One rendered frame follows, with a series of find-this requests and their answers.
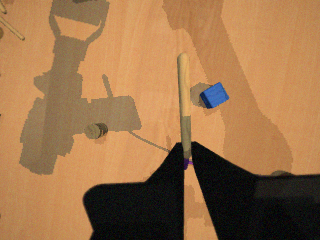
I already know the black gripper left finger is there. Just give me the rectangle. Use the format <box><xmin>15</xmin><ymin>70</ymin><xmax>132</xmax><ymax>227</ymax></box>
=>
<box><xmin>82</xmin><ymin>142</ymin><xmax>184</xmax><ymax>240</ymax></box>

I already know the thin beige wooden stick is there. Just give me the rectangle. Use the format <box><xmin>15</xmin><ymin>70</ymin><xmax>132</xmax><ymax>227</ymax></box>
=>
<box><xmin>0</xmin><ymin>16</ymin><xmax>25</xmax><ymax>40</ymax></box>

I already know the wooden stick with purple string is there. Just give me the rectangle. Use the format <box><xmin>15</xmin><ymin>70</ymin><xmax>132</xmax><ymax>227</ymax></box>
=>
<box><xmin>177</xmin><ymin>53</ymin><xmax>193</xmax><ymax>171</ymax></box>

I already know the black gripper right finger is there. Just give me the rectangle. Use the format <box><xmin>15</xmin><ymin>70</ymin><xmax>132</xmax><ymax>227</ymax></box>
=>
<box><xmin>191</xmin><ymin>141</ymin><xmax>320</xmax><ymax>240</ymax></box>

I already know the blue block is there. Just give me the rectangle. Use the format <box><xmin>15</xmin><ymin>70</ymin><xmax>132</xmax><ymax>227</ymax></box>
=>
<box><xmin>200</xmin><ymin>82</ymin><xmax>229</xmax><ymax>109</ymax></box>

